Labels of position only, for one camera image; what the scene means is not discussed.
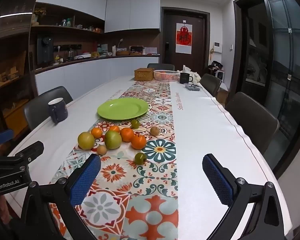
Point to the white paper stand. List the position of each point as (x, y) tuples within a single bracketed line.
[(150, 50)]

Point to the pink plastic basket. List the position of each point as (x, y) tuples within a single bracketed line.
[(166, 77)]

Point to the heap of orange fruits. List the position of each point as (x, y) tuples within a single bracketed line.
[(165, 74)]

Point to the green plate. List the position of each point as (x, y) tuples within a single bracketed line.
[(122, 108)]

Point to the white pot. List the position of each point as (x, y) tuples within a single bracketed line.
[(83, 56)]

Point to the dark wooden door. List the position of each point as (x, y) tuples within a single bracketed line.
[(200, 35)]

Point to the black thermos bottle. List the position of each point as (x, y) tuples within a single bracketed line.
[(31, 60)]

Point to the silver desk lamp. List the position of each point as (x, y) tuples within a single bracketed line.
[(120, 42)]

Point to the glass kettle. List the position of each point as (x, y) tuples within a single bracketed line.
[(71, 53)]

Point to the small brown round fruit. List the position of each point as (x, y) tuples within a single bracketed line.
[(101, 149), (154, 130)]

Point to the wicker tray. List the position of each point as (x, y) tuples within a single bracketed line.
[(123, 53)]

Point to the patterned table runner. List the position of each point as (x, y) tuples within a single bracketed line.
[(160, 190)]

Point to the small green tomato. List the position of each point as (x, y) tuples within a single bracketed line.
[(140, 158), (135, 123)]

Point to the white intercom panel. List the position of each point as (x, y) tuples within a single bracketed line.
[(216, 47)]

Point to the white cabinets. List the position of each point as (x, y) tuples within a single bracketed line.
[(130, 12), (102, 72)]

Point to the paper towel roll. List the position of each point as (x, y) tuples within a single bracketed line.
[(113, 50)]

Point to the dark bag on stool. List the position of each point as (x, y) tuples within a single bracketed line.
[(216, 67)]

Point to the teal box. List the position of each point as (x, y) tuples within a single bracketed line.
[(103, 49)]

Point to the black water dispenser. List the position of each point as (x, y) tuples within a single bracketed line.
[(45, 50)]

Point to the orange mandarin with stem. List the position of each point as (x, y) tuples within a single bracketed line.
[(138, 142)]

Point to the dark blue mug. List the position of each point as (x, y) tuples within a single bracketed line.
[(58, 110)]

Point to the white lower cabinets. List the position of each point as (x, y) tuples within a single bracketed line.
[(102, 72)]

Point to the wicker basket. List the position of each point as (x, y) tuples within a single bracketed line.
[(143, 74)]

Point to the small orange mandarin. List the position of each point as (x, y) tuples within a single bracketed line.
[(96, 132)]

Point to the red wall poster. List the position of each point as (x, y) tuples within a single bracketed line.
[(183, 38)]

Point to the black box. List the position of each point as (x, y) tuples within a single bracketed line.
[(136, 50)]

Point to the grey dining chair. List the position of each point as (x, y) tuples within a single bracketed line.
[(211, 83), (45, 105), (160, 66), (250, 120)]

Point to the white plush cloth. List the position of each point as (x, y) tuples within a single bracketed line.
[(197, 78)]

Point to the white upper cabinets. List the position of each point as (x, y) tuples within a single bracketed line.
[(130, 12)]

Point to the black power strip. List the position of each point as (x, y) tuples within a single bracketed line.
[(67, 47)]

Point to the black door lock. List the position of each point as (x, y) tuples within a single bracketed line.
[(167, 47)]

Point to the white tissue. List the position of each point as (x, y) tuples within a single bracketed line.
[(186, 68)]

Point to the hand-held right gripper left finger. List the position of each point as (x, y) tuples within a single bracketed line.
[(86, 180)]

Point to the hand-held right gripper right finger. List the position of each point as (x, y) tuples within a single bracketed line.
[(217, 182)]

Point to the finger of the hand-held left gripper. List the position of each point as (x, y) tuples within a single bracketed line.
[(1, 137), (27, 152)]

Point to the wooden glass cabinet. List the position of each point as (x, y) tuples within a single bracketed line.
[(10, 80)]

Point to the green apple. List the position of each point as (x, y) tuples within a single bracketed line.
[(86, 140), (113, 140)]

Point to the glass sliding door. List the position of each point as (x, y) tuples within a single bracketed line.
[(285, 80)]

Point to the black mug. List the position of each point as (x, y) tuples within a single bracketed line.
[(185, 78)]

